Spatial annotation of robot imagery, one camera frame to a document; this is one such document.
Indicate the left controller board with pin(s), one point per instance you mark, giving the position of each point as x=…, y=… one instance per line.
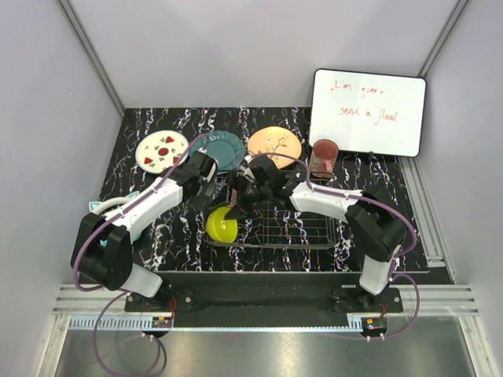
x=164, y=321

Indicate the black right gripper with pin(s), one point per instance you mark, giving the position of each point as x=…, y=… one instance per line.
x=238, y=212

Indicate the pink ceramic mug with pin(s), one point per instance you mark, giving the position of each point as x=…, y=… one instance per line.
x=323, y=157

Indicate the white watermelon pattern plate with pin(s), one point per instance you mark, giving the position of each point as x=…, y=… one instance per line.
x=160, y=151

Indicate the white dry erase board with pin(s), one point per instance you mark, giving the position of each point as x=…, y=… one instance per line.
x=368, y=113

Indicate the orange bird pattern plate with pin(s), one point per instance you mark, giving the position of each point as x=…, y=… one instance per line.
x=283, y=143

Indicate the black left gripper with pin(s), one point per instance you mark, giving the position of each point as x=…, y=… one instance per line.
x=208, y=186

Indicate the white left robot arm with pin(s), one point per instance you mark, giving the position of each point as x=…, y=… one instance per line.
x=103, y=251

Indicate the yellow green bowl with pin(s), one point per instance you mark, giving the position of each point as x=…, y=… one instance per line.
x=219, y=229

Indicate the teal cat ear headphones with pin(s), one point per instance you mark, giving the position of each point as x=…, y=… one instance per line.
x=110, y=207

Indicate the clear drinking glass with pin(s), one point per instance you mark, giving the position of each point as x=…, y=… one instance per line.
x=241, y=161

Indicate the controller board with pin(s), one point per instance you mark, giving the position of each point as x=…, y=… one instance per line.
x=378, y=324
x=164, y=321

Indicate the right controller board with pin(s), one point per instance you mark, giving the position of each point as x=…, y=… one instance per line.
x=378, y=324

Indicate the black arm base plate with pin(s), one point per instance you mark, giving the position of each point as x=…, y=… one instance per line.
x=339, y=292

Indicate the black wire dish rack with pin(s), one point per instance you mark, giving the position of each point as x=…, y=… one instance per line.
x=271, y=227

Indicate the teal scalloped plate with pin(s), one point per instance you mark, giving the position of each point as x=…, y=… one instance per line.
x=221, y=146

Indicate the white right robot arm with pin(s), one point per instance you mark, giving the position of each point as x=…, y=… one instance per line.
x=379, y=230

